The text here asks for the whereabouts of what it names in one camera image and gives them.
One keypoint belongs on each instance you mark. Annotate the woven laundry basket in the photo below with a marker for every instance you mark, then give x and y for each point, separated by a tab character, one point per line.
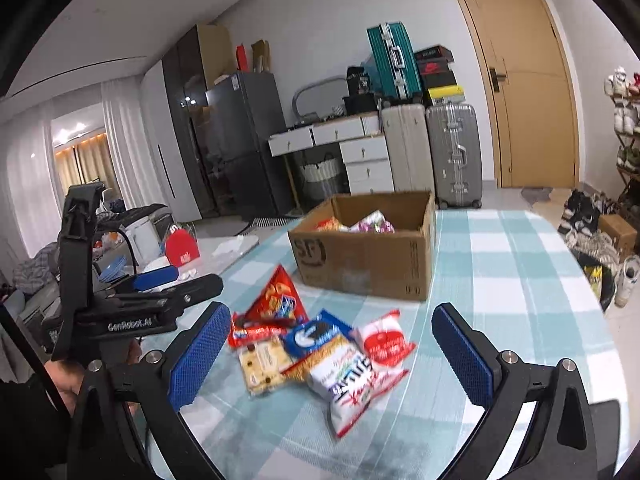
325	180

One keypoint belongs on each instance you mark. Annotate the stack of blue bowls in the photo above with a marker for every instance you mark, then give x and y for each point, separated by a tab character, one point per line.
115	269

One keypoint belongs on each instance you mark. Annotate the teal suitcase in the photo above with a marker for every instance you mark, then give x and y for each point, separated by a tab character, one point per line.
392	60

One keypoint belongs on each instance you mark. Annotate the silver suitcase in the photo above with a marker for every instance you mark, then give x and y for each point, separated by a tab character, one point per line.
454	155

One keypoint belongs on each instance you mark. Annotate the red white noodle snack packet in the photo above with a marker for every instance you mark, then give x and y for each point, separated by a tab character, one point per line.
387	342

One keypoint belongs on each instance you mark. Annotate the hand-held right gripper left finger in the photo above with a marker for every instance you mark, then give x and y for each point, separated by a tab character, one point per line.
200	355

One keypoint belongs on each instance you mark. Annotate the gold shoe rack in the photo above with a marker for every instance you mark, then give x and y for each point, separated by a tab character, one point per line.
630	175

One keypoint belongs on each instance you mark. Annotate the grey refrigerator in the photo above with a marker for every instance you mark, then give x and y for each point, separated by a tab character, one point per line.
245	145

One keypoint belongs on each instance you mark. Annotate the dark glass cabinet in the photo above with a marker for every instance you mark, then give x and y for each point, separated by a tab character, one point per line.
187	125

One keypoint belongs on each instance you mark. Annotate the blue cookie packet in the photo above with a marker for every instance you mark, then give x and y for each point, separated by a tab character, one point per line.
315	332

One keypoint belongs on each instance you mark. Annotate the rows of assorted sneakers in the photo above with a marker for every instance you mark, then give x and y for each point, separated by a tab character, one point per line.
625	105

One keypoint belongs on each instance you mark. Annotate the red small bag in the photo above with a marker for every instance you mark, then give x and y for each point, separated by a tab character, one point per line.
182	250

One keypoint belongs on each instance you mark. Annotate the white tissue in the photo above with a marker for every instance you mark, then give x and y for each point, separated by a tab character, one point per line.
228	248

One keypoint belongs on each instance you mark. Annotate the white snack bag blue print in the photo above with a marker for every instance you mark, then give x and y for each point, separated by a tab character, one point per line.
350	392

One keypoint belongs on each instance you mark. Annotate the red puffed chips bag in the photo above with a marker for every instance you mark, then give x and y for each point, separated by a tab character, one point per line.
277	300

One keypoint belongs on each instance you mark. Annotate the patterned rug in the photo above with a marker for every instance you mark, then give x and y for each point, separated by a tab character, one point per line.
275	220

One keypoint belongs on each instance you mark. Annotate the red paper bag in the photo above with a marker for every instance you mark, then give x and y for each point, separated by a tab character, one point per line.
241	58

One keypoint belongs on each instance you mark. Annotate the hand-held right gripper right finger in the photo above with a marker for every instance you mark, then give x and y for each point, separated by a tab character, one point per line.
460	355

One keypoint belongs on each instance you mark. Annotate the purple snack bag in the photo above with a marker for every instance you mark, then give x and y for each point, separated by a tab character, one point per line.
372	223

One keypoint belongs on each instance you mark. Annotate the person's left hand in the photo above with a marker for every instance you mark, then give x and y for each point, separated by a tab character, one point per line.
65	377

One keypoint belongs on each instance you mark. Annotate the person's left forearm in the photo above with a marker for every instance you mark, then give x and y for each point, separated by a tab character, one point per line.
25	430

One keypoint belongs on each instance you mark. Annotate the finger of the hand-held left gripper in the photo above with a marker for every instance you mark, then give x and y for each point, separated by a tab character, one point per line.
155	277
200	292

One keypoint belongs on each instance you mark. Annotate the red black shoe box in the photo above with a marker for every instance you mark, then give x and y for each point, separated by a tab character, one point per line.
436	67

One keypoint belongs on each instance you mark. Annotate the brown paper bag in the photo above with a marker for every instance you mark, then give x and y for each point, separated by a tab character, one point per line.
260	56

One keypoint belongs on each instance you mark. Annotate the small brown cardboard box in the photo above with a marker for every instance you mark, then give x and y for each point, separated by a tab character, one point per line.
617	235

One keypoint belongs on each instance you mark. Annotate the red orange snack packet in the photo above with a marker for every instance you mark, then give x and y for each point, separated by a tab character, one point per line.
331	225

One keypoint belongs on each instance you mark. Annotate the wooden door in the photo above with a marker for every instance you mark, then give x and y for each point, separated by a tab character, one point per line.
525	85

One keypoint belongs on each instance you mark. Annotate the yellow black shoe box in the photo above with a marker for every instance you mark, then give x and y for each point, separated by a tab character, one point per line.
446	95

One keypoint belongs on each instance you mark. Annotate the grey floor mat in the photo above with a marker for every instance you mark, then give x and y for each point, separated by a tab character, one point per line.
536	194

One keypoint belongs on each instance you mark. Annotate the red cream cookie packet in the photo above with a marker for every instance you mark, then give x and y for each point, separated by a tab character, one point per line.
255	332

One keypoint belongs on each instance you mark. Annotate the white kettle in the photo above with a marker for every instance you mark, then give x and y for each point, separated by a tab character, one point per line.
142	235

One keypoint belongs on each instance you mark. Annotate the cream suitcase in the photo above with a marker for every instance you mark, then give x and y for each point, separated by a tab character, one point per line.
407	147

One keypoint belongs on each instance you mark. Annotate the clear cracker packet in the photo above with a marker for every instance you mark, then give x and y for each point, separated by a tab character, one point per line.
262	367

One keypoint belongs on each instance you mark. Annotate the black bag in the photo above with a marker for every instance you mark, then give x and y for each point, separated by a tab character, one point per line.
358	81

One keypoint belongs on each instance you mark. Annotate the pile of dark shoes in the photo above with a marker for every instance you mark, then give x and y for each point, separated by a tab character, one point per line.
585	230

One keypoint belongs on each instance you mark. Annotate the white curtain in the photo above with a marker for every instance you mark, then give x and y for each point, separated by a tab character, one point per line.
130	160

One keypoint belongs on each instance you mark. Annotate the curved metal frame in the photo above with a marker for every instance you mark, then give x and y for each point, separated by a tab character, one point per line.
310	87

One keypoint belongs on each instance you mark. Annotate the white drawer desk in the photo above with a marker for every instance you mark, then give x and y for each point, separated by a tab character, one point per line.
367	160

